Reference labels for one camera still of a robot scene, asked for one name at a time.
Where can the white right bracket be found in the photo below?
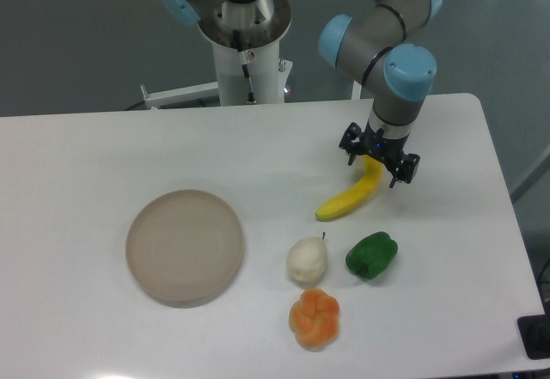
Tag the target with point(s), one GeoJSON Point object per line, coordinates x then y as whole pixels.
{"type": "Point", "coordinates": [356, 91]}

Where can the black device at edge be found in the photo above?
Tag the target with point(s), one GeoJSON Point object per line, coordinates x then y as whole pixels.
{"type": "Point", "coordinates": [534, 331]}

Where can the orange peeled mandarin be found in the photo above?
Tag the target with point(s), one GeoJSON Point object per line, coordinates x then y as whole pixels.
{"type": "Point", "coordinates": [314, 318]}

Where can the yellow banana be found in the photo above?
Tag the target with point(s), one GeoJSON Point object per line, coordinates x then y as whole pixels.
{"type": "Point", "coordinates": [349, 200]}

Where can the white pear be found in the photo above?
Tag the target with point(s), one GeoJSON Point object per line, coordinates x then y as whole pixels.
{"type": "Point", "coordinates": [307, 259]}

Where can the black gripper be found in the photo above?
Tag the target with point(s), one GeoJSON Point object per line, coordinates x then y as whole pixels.
{"type": "Point", "coordinates": [383, 142]}

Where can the white bracket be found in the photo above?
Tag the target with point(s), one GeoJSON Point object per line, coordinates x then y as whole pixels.
{"type": "Point", "coordinates": [356, 91]}
{"type": "Point", "coordinates": [178, 96]}

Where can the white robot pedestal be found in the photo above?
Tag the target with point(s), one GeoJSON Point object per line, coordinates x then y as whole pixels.
{"type": "Point", "coordinates": [245, 40]}

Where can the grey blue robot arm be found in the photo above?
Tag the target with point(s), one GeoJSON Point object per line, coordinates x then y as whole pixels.
{"type": "Point", "coordinates": [375, 53]}

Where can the beige round plate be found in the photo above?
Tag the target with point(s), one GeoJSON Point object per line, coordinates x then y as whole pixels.
{"type": "Point", "coordinates": [184, 248]}

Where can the white left bracket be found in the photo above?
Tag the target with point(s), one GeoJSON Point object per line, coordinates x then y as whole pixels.
{"type": "Point", "coordinates": [178, 96]}

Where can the green bell pepper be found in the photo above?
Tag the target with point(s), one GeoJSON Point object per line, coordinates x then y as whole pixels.
{"type": "Point", "coordinates": [372, 255]}

